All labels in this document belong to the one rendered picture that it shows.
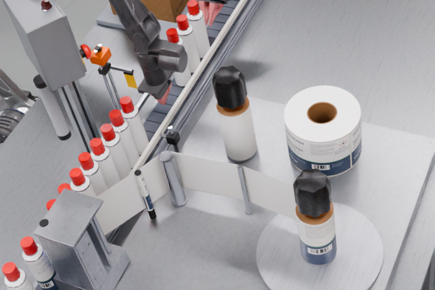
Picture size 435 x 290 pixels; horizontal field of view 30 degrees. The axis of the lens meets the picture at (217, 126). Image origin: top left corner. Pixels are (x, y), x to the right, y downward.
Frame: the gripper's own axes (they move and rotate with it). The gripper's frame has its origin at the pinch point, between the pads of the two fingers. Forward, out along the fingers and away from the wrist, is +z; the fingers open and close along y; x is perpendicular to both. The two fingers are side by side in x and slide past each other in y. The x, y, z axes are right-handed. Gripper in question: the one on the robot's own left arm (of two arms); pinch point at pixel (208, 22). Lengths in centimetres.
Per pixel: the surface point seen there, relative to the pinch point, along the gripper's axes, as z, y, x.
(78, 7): 14, -134, 131
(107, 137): 30, 0, -53
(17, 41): 35, -152, 106
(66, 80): 15, -2, -71
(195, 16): -2.1, 1.4, -12.6
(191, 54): 9.4, 1.9, -12.4
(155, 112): 27.6, -3.0, -21.6
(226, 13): -3.2, -0.6, 14.4
